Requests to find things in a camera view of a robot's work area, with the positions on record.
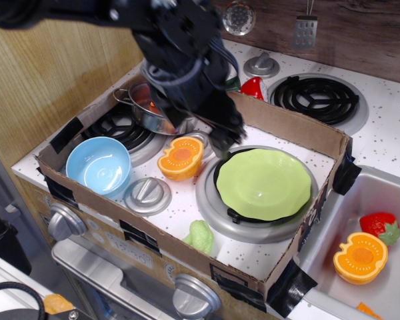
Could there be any silver stovetop knob back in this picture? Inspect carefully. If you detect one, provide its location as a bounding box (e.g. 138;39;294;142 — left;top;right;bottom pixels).
243;53;280;79

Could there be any silver stovetop knob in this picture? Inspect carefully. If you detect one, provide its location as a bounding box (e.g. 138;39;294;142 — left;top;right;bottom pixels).
185;130;213;159
243;53;280;79
123;177;172;217

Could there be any silver stovetop knob front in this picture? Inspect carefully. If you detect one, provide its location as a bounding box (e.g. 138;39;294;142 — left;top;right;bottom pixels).
123;177;172;217

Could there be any brown cardboard fence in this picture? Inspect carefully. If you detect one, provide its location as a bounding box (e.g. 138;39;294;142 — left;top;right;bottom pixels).
37;90;353;319

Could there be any orange piece in sink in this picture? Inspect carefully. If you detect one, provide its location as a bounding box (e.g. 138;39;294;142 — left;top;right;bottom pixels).
357;302;383;320

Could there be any light green plate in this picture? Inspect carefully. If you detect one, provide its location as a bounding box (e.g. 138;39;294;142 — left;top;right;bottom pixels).
215;148;313;221

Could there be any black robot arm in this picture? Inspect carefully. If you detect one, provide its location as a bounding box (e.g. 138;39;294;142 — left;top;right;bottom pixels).
0;1;245;158

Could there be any black cable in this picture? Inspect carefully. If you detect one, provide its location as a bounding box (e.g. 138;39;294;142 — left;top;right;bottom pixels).
0;281;46;316

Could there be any black burner back right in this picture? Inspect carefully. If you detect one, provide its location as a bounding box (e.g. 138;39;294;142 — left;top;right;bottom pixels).
270;75;360;125

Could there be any silver oven door handle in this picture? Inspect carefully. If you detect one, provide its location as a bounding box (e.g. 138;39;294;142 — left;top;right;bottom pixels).
51;239;179;319

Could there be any orange half in sink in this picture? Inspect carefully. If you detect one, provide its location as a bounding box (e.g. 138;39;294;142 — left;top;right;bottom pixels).
333;232;388;285

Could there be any red strawberry in sink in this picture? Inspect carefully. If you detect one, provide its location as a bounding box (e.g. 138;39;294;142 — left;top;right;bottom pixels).
359;212;400;246

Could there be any orange half on stove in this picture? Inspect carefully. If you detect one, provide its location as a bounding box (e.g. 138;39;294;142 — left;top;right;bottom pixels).
157;136;204;181

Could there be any silver oven knob right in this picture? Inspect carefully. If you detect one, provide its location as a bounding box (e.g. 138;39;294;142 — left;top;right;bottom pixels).
173;273;221;319

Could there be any light blue bowl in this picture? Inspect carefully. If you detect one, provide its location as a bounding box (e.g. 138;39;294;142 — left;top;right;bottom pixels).
65;137;132;198

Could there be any light green toy vegetable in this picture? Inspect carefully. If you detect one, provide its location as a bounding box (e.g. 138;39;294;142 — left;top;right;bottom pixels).
183;220;215;255

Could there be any silver stovetop knob middle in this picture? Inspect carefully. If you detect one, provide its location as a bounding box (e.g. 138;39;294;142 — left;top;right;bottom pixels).
185;130;213;159

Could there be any hanging round steel strainer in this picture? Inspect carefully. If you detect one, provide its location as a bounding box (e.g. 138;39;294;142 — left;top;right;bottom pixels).
222;1;256;36

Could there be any black burner front left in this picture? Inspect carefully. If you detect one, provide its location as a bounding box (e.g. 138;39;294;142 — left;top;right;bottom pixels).
82;103;155;151

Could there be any orange object bottom left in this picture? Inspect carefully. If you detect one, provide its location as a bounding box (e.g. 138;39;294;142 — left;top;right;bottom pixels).
43;293;74;315

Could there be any silver oven knob left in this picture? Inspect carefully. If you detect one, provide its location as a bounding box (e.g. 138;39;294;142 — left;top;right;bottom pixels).
48;203;87;241

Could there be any silver oven knob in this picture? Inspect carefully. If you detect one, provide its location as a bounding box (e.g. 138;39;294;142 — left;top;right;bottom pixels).
48;203;87;241
173;273;221;319

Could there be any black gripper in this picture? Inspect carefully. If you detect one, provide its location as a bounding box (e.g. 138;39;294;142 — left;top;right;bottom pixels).
109;0;247;157

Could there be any small steel pot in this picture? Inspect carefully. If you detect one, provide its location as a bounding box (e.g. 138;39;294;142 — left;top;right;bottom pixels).
113;81;197;135

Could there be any silver sink basin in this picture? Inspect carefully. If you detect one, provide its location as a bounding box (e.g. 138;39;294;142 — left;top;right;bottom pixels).
291;166;400;319

